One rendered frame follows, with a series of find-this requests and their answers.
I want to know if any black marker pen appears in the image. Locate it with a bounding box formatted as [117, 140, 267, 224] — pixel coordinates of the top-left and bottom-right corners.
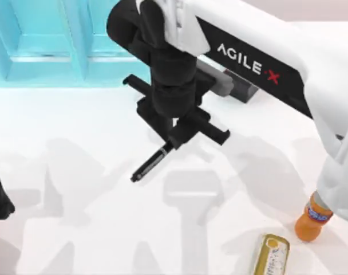
[130, 144, 173, 183]

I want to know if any pale grey rounded box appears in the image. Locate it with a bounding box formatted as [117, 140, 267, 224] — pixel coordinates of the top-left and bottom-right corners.
[196, 54, 260, 104]

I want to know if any light blue rack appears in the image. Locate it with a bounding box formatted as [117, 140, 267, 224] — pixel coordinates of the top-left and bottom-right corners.
[0, 0, 152, 88]

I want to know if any yellow and green box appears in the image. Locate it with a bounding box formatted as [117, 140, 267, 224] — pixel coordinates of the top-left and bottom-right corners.
[250, 232, 291, 275]

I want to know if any orange bottle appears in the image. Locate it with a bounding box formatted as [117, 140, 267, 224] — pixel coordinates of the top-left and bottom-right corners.
[294, 190, 334, 242]

